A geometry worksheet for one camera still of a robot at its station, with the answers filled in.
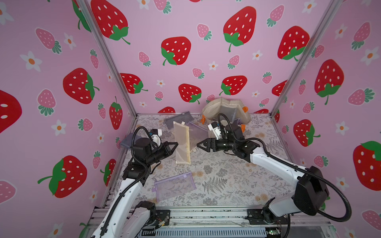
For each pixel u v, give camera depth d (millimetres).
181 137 821
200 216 764
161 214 756
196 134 1138
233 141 615
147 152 590
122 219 440
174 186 850
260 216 731
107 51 839
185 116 1214
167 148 634
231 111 1029
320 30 761
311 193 421
